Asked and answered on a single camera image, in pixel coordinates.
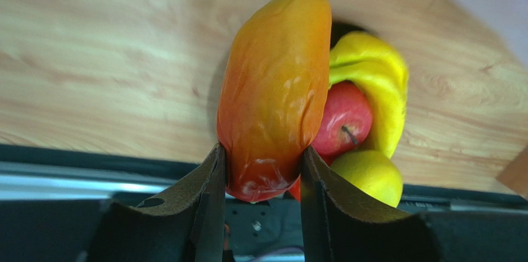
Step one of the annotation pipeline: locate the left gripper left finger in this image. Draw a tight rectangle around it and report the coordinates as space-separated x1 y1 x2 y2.
86 144 226 261

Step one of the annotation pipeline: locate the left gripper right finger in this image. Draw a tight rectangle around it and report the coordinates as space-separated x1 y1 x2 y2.
301 147 442 261

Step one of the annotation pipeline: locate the red tomato fruit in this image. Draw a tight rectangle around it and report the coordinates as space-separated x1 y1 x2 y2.
289 177 301 202

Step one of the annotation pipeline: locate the green fruit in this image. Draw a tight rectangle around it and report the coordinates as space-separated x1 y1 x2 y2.
330 150 403 207

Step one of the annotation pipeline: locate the red apple fruit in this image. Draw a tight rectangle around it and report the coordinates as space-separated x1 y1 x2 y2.
312 81 373 165

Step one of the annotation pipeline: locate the yellow banana bunch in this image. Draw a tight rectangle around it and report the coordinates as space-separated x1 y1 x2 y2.
329 31 409 158

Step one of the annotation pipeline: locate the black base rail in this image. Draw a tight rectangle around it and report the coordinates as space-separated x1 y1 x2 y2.
1 145 527 261

